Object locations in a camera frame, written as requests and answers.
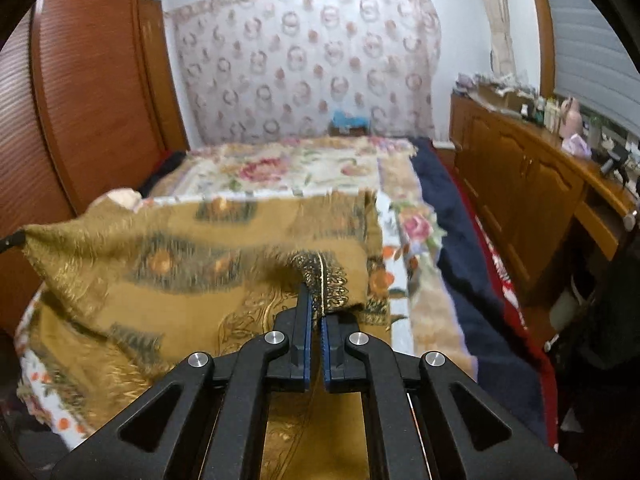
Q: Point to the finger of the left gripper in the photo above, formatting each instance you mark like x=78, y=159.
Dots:
x=16, y=239

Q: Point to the red blanket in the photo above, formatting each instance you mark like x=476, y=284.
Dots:
x=520, y=299

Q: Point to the orange print white sheet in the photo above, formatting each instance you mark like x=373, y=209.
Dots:
x=45, y=389

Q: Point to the pink tissue pack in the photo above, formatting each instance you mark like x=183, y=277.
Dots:
x=576, y=147

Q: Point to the grey window blind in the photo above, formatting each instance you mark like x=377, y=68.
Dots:
x=591, y=64

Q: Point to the navy blue blanket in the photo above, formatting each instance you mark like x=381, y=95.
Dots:
x=507, y=366

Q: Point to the cardboard box on sideboard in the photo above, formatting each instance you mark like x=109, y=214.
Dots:
x=504, y=98

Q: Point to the wooden sideboard cabinet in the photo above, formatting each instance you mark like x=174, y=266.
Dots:
x=549, y=212

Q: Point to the yellow plush toy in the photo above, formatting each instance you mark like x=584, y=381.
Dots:
x=123, y=197

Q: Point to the brown gold patterned garment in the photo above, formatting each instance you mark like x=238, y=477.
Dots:
x=190, y=279

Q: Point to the wooden louvered wardrobe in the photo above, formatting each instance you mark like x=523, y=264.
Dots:
x=88, y=104

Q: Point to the beige tied side curtain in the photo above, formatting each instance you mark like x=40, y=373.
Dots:
x=502, y=55

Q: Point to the box with blue cloth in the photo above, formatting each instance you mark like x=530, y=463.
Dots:
x=343, y=124

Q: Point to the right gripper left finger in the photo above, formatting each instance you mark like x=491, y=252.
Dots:
x=206, y=419

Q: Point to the pink circle patterned curtain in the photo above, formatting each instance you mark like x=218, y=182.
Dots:
x=258, y=71

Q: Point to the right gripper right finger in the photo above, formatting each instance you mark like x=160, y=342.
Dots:
x=424, y=417

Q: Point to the floral bed quilt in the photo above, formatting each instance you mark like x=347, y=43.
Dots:
x=409, y=295

